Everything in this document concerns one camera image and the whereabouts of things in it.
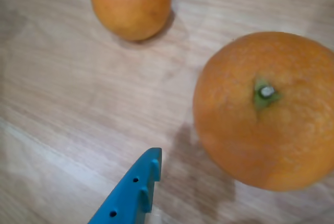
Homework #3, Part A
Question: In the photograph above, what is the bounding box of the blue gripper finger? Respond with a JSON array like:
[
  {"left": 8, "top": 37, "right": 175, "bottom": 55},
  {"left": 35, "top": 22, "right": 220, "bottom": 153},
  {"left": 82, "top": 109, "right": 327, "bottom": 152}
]
[{"left": 87, "top": 147, "right": 163, "bottom": 224}]

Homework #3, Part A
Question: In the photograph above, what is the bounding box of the large orange with green stem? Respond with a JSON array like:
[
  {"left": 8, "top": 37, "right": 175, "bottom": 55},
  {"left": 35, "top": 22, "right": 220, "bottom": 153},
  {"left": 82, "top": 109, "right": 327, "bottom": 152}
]
[{"left": 193, "top": 31, "right": 334, "bottom": 192}]

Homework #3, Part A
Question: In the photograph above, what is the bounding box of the small reddish smooth orange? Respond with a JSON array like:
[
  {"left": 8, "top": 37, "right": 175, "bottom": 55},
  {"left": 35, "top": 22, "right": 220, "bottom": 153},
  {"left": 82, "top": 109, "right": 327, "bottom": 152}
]
[{"left": 90, "top": 0, "right": 172, "bottom": 41}]

